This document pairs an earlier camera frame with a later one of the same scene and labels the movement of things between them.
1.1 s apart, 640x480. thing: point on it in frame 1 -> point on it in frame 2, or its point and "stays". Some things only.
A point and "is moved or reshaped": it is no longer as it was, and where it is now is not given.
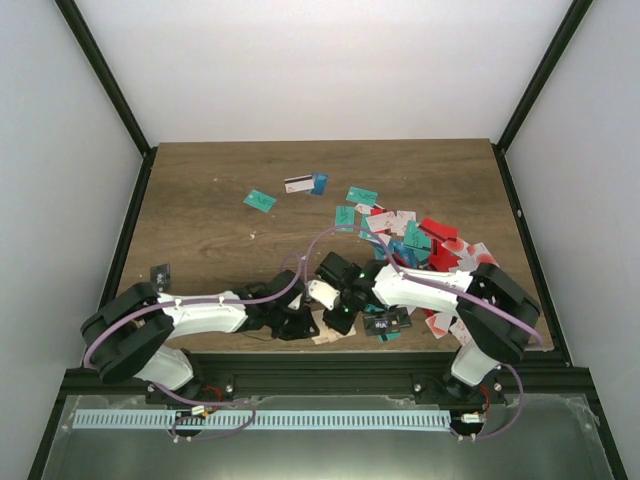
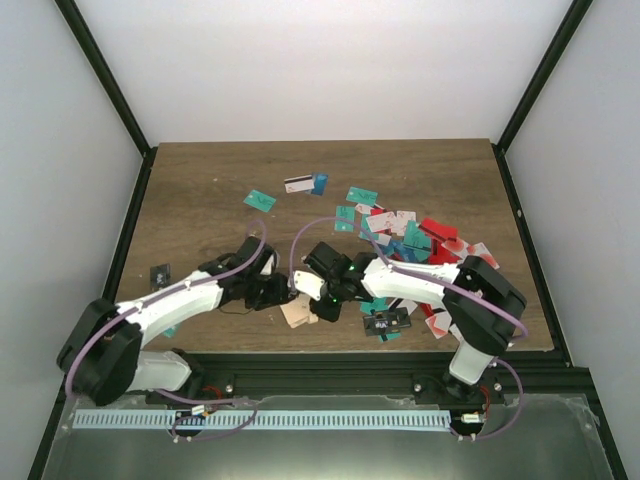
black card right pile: [397, 317] stays
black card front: [160, 277] stays
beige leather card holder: [325, 333] is moved or reshaped
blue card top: [320, 182] stays
